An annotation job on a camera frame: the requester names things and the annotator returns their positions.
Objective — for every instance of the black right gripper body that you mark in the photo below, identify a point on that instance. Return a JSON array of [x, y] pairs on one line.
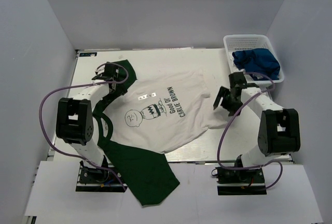
[[231, 100]]

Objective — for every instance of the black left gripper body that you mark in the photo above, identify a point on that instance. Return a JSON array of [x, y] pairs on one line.
[[120, 89]]

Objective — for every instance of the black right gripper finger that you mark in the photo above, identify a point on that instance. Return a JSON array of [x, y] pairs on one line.
[[233, 108], [221, 93]]

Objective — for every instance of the white green raglan t-shirt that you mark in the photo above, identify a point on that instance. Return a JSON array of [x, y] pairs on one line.
[[144, 119]]

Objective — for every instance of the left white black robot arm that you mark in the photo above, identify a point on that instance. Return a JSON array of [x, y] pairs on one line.
[[75, 114]]

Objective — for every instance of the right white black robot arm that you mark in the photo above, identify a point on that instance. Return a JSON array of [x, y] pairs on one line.
[[279, 130]]

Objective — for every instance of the blue t-shirt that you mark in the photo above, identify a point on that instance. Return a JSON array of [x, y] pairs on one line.
[[259, 60]]

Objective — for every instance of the dark label sticker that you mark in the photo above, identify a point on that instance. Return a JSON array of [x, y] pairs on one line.
[[88, 54]]

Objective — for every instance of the white plastic basket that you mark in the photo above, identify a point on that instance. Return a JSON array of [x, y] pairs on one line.
[[235, 43]]

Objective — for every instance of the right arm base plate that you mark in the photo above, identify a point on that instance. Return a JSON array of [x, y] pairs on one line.
[[243, 182]]

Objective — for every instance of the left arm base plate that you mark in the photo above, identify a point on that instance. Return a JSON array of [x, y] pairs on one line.
[[94, 180]]

